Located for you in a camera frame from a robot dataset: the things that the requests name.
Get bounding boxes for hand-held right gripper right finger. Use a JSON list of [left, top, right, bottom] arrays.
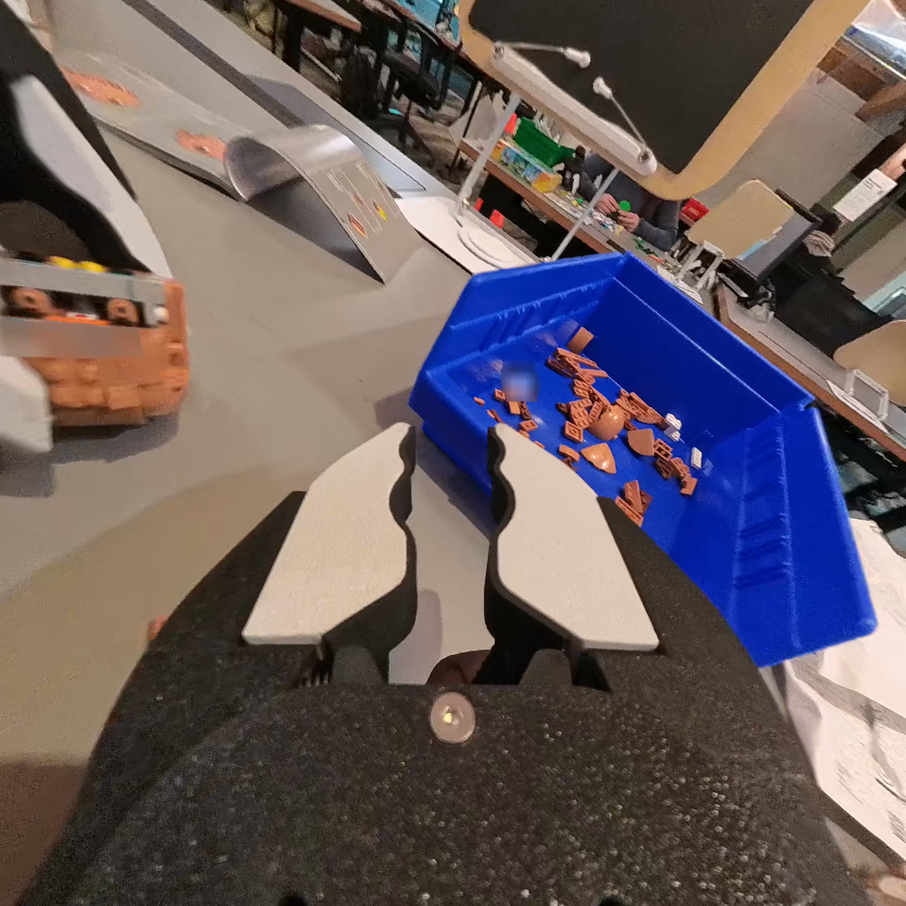
[[474, 423, 661, 684]]

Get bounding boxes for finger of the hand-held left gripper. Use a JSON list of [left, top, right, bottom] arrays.
[[0, 76, 173, 278], [0, 354, 55, 454]]

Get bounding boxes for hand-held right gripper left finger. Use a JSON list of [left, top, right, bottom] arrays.
[[243, 423, 420, 684]]

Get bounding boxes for brown lego head model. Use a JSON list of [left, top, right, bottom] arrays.
[[0, 258, 191, 428]]

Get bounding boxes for pile of brown lego pieces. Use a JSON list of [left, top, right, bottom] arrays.
[[474, 327, 698, 528]]

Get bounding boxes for blue plastic parts bin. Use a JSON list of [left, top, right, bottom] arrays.
[[409, 251, 879, 668]]

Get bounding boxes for lego instruction booklet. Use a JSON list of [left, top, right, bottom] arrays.
[[60, 67, 422, 284]]

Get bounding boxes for colourful lego box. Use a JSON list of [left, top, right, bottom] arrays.
[[492, 142, 563, 193]]

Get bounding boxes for white paper sheet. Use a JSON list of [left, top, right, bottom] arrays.
[[782, 520, 906, 861]]

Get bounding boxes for black office chair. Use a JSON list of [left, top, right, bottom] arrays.
[[340, 28, 443, 157]]

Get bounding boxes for wooden chair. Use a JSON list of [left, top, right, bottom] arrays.
[[835, 319, 906, 386], [685, 179, 795, 259]]

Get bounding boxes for green box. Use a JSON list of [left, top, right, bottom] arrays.
[[513, 117, 576, 167]]

